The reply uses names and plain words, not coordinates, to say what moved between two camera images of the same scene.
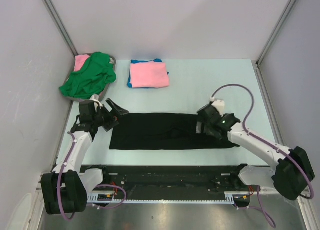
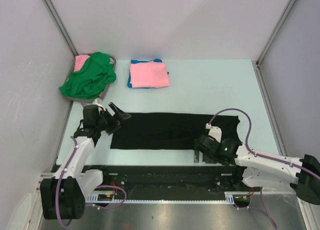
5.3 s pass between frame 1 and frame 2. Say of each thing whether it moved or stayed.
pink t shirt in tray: stayed
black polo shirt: stayed
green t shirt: stayed
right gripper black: moved
